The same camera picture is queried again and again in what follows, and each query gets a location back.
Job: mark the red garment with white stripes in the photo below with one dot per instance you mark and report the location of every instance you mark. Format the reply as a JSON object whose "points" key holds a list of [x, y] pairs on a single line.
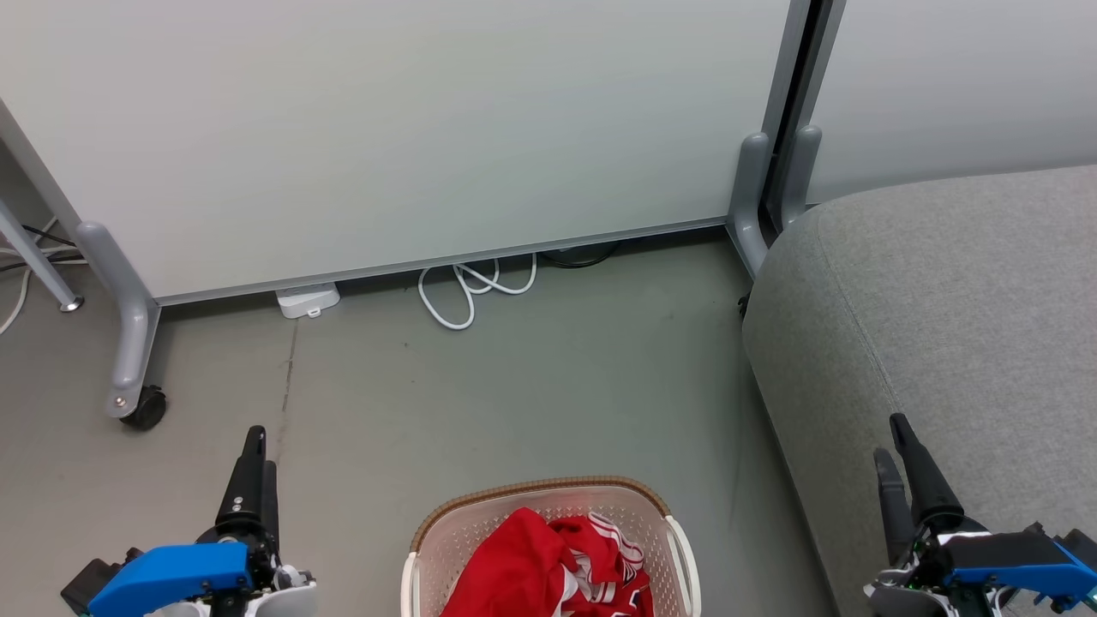
{"points": [[523, 566]]}

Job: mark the white power adapter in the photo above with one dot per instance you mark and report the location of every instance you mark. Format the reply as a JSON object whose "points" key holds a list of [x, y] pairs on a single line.
{"points": [[307, 299]]}

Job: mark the blue right camera mount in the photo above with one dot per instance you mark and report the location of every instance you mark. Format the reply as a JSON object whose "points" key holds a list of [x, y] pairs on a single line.
{"points": [[1020, 570]]}

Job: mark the blue left camera mount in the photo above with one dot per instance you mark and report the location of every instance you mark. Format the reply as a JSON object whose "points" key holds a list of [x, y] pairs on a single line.
{"points": [[163, 576]]}

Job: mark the black caster wheel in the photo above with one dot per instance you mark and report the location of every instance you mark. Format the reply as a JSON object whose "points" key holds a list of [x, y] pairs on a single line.
{"points": [[745, 304], [147, 410]]}

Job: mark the cream perforated laundry basket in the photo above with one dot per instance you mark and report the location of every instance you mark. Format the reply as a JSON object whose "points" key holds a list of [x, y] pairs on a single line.
{"points": [[467, 531]]}

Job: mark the grey metal table leg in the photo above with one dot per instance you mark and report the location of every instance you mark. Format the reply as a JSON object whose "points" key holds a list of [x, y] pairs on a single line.
{"points": [[34, 257]]}

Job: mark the grey fabric sofa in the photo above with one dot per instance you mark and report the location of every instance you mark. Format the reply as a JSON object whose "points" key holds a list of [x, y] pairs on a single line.
{"points": [[960, 326]]}

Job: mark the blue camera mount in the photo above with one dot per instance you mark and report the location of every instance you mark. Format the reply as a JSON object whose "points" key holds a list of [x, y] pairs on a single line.
{"points": [[1020, 570], [163, 576]]}

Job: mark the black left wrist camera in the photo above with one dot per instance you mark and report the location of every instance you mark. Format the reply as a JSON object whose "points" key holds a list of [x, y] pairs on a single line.
{"points": [[86, 584]]}

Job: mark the grey partition foot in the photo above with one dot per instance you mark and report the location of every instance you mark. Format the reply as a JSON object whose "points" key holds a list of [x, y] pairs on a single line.
{"points": [[128, 326], [800, 171], [748, 197]]}

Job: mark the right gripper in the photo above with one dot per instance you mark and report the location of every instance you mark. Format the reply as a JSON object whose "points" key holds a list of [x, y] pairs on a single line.
{"points": [[921, 557]]}

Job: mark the white partition panel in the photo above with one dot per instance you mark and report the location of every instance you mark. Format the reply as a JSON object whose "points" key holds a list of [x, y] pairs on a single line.
{"points": [[960, 86], [386, 128]]}

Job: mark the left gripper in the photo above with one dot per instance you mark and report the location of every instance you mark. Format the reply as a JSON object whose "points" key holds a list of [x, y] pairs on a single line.
{"points": [[266, 566]]}

